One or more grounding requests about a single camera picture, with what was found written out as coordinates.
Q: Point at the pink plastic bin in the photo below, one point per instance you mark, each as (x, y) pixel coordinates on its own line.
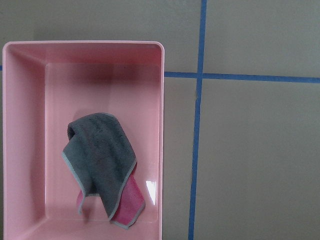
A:
(45, 86)

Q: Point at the grey and pink cloth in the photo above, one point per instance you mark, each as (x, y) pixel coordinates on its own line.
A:
(102, 160)

